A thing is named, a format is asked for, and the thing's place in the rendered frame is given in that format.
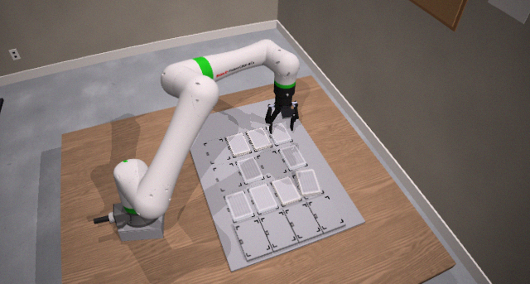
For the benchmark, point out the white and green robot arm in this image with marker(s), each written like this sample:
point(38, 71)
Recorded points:
point(148, 190)

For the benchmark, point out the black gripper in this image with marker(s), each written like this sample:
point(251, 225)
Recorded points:
point(283, 102)

